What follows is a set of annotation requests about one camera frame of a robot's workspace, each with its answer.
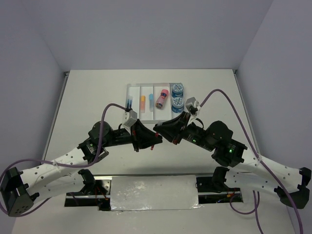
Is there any pink tube of markers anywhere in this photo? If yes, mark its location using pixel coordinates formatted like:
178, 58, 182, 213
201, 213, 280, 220
155, 89, 169, 109

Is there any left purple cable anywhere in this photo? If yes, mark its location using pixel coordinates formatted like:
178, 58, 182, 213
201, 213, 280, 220
0, 103, 126, 215

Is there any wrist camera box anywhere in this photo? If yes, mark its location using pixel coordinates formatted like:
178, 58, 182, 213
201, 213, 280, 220
185, 97, 200, 115
122, 110, 137, 130

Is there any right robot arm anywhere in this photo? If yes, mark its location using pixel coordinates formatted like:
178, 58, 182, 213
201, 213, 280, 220
153, 112, 312, 209

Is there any orange highlighter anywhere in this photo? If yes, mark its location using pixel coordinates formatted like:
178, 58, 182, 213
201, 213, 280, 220
139, 101, 146, 113

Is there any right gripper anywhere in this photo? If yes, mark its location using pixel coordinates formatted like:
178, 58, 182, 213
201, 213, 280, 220
153, 111, 215, 152

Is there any silver foil tape patch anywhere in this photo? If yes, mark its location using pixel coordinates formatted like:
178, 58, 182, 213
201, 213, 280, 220
110, 175, 200, 211

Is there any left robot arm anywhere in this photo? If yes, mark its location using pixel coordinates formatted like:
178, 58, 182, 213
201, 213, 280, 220
0, 120, 162, 217

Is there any blue highlighter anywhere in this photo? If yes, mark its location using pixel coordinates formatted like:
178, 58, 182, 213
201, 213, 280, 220
149, 101, 154, 112

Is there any blue jar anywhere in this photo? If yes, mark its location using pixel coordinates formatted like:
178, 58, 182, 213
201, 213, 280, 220
172, 83, 184, 98
172, 97, 184, 113

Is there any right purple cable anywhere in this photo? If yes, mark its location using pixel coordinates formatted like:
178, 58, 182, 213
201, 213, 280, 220
199, 89, 304, 234

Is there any right camera mount white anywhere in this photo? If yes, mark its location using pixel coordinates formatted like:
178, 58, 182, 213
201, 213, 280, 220
188, 106, 201, 124

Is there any red pen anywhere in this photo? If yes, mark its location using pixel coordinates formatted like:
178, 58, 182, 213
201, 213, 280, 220
151, 133, 158, 151

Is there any purple cable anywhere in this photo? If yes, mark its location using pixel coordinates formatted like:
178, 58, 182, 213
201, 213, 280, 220
0, 103, 126, 215
199, 89, 304, 234

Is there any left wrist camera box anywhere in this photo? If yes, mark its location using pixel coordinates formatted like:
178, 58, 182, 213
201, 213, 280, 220
122, 110, 137, 130

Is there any white divided organizer tray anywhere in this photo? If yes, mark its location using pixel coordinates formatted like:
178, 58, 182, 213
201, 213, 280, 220
126, 83, 178, 124

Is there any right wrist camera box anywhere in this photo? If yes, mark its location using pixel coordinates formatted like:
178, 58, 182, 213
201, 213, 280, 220
185, 97, 200, 115

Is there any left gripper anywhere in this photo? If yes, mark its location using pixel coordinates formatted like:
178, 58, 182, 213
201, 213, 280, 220
102, 117, 162, 151

